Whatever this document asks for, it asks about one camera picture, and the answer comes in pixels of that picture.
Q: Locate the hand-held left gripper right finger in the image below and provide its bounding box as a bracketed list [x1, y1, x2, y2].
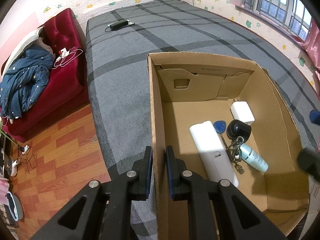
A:
[166, 146, 288, 240]

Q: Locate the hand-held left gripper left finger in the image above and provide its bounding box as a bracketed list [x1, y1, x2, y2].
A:
[31, 145, 153, 240]

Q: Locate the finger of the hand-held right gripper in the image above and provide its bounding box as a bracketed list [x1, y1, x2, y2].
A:
[297, 147, 320, 179]
[309, 109, 320, 125]

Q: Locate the white remote control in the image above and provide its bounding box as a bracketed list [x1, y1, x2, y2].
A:
[189, 120, 239, 188]

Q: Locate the teal bottle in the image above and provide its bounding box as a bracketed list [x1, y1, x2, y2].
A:
[239, 144, 269, 173]

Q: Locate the cardboard box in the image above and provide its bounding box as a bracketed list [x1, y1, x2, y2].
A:
[147, 52, 310, 240]

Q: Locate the blue key fob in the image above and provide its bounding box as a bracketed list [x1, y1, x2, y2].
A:
[213, 120, 227, 135]

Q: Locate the bunch of keys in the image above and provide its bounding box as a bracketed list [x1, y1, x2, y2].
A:
[220, 134, 245, 175]

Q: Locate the large white charger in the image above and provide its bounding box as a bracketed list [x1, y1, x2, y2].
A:
[230, 101, 255, 126]

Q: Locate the black tape roll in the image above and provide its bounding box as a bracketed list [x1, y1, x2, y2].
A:
[226, 119, 252, 140]

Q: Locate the pink satin curtain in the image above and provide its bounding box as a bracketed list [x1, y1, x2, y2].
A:
[304, 20, 320, 93]

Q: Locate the purple window sill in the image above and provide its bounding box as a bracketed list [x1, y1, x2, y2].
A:
[236, 4, 307, 44]

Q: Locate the barred window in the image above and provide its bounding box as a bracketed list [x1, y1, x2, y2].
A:
[241, 0, 314, 40]

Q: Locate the red velvet sofa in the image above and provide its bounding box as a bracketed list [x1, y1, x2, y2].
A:
[0, 8, 90, 143]

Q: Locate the white round appliance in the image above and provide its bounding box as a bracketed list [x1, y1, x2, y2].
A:
[5, 160, 19, 177]

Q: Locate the light blue basin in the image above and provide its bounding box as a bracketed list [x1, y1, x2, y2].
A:
[5, 191, 22, 222]

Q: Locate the cluttered side table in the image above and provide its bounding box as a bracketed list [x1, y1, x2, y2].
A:
[0, 127, 18, 178]

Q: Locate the pink cloth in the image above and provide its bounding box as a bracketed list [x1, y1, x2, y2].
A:
[0, 177, 10, 205]

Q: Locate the white and red charger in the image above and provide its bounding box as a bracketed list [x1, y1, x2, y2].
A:
[58, 47, 71, 61]

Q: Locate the dark blue star-print quilt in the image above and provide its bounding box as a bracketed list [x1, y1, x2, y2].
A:
[0, 49, 54, 118]

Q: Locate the grey-brown cloth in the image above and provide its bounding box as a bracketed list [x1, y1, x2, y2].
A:
[37, 38, 53, 55]

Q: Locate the white pillow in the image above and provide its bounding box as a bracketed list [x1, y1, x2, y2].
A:
[1, 27, 44, 77]

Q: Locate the black floor cable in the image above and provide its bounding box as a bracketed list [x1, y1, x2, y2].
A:
[19, 152, 38, 174]

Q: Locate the white charging cable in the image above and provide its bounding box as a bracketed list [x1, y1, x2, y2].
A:
[53, 47, 83, 68]

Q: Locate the black power bank with cable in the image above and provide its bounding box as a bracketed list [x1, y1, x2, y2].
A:
[105, 20, 128, 32]

